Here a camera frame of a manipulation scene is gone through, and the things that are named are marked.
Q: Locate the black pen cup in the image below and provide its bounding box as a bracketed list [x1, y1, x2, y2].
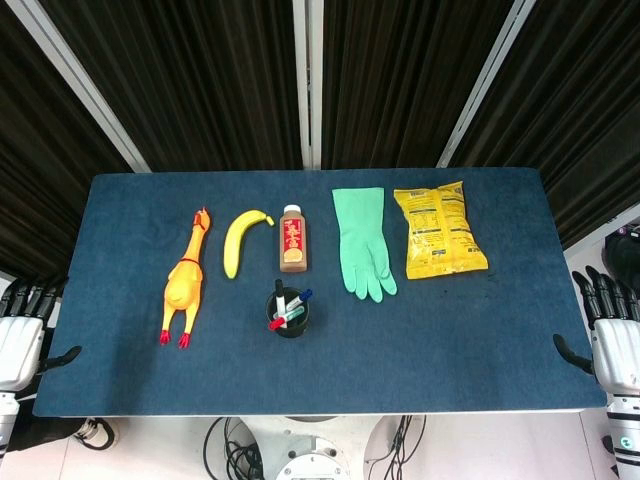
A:
[264, 289, 312, 340]

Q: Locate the black pleated curtain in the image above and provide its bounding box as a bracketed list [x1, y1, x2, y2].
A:
[0, 0, 134, 296]
[448, 0, 640, 251]
[321, 0, 516, 171]
[39, 0, 304, 174]

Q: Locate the brown drink bottle white cap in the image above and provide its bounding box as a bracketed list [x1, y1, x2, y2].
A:
[278, 203, 310, 274]

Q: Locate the white marker with black cap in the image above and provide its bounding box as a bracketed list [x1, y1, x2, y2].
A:
[273, 278, 289, 321]

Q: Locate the yellow rubber chicken toy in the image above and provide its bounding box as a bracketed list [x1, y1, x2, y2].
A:
[159, 205, 213, 350]

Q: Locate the blue capped marker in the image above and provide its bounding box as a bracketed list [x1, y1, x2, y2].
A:
[285, 288, 314, 310]

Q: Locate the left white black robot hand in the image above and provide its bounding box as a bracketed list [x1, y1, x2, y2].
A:
[0, 276, 83, 392]

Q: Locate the yellow snack bag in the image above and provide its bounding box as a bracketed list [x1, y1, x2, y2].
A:
[393, 181, 490, 281]

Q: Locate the green rubber glove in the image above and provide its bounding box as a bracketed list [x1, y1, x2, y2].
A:
[331, 187, 399, 303]

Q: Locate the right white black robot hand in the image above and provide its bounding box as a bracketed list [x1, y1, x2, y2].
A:
[552, 265, 640, 397]

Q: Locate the white metal frame post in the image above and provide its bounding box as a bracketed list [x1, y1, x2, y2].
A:
[436, 0, 537, 170]
[7, 0, 151, 174]
[292, 0, 325, 170]

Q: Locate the black white sneaker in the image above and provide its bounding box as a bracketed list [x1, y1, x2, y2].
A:
[73, 417, 120, 450]

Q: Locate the black cable bundle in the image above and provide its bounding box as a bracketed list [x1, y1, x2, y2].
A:
[203, 416, 266, 480]
[366, 414, 427, 480]

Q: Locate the yellow banana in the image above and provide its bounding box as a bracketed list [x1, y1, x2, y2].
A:
[222, 208, 276, 280]

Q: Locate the red capped marker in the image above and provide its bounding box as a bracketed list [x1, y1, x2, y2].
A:
[268, 307, 305, 332]

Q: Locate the black electronic device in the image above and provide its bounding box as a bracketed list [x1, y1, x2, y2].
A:
[602, 224, 640, 274]

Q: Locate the blue felt table mat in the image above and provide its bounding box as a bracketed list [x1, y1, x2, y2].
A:
[32, 167, 609, 417]

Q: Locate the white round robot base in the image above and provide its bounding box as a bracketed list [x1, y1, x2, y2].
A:
[244, 414, 396, 480]

